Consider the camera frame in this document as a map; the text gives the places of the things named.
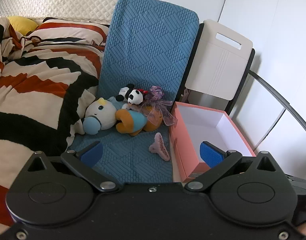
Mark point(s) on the yellow pillow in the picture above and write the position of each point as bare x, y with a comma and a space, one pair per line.
20, 23

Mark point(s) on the panda plush toy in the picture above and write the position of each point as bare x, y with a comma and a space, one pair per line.
134, 97

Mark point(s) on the orange and blue plush toy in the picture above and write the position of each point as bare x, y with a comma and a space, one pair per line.
133, 122

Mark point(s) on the white wardrobe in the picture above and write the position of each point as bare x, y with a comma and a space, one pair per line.
280, 30

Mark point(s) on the white quilted headboard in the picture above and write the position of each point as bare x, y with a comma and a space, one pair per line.
68, 0

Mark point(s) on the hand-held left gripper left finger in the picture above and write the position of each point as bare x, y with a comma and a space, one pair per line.
91, 152

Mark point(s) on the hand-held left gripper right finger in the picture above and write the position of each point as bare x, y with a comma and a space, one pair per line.
210, 153

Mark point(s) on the purple organza ribbon scrunchie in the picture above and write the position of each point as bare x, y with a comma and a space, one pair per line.
159, 110

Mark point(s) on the red and black horned figurine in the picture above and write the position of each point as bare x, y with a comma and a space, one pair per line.
144, 92

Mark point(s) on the pink cardboard box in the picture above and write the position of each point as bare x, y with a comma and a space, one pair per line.
183, 150

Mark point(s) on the orange black cream striped blanket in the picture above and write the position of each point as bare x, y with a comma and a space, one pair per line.
43, 80

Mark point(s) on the grey curved tube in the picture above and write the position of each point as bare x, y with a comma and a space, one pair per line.
280, 97

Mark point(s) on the pink hair claw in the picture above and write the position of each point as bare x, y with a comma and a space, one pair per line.
160, 147

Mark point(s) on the blue textured mat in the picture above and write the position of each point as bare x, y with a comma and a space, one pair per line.
148, 42

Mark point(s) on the black chair frame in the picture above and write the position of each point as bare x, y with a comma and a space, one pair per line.
195, 55

